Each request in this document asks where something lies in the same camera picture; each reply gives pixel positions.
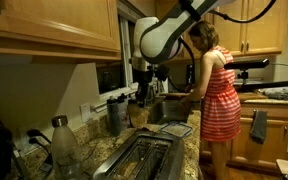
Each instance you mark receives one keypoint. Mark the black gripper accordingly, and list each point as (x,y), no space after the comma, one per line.
(143,78)

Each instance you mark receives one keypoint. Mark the bread slice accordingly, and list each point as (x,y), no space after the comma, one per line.
(129,169)
(139,116)

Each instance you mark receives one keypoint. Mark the stainless steel toaster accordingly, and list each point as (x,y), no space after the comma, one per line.
(150,150)

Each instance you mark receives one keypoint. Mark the white bottle with black cap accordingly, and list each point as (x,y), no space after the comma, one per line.
(123,106)

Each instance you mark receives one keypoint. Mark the kitchen window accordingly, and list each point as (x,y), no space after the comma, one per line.
(125,76)

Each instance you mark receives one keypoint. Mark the wooden cutting board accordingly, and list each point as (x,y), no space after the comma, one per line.
(170,94)

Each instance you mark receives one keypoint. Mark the grey water bottle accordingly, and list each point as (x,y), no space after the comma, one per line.
(113,116)

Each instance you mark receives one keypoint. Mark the black soda maker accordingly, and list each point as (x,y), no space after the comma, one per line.
(190,73)

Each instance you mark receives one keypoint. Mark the person in red striped dress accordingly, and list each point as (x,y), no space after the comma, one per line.
(220,110)

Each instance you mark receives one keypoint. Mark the clear bottle with metal cap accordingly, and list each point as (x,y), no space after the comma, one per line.
(64,146)

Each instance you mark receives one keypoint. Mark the black power plug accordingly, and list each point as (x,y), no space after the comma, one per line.
(34,133)

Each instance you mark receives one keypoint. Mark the grey hanging towel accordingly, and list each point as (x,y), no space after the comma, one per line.
(259,126)

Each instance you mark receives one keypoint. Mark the grey folded cloth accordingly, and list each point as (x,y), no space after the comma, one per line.
(279,94)

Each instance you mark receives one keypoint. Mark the wooden base cabinet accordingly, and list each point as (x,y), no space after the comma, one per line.
(277,133)

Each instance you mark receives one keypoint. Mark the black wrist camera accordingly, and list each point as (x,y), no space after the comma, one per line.
(162,72)

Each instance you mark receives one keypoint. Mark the white wall switch plate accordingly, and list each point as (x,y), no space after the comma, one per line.
(85,112)

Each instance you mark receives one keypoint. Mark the wooden wall cabinet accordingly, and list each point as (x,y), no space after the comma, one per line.
(50,20)
(257,36)
(164,5)

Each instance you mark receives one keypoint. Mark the black stereo camera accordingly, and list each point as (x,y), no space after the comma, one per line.
(247,64)

